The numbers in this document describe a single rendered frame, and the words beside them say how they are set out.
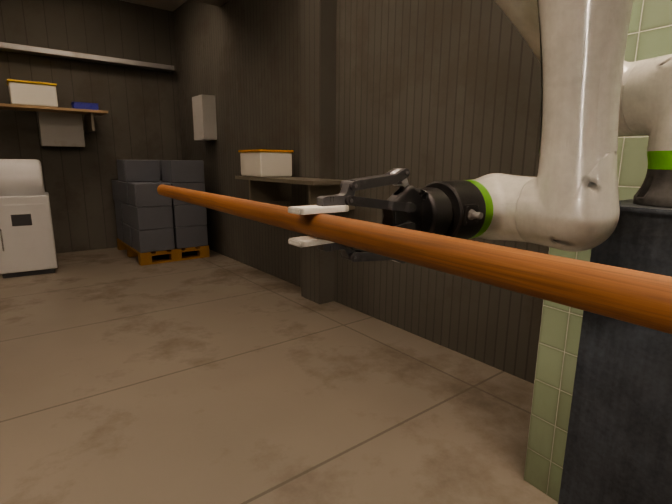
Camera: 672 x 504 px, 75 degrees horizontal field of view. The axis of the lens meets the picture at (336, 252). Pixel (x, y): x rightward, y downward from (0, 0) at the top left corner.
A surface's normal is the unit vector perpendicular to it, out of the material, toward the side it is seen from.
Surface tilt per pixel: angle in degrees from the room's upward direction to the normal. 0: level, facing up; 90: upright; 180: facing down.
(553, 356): 90
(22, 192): 71
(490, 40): 90
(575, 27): 100
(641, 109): 112
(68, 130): 90
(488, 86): 90
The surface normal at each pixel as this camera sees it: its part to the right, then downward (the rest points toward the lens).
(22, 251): 0.55, 0.18
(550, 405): -0.83, 0.11
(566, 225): -0.62, 0.32
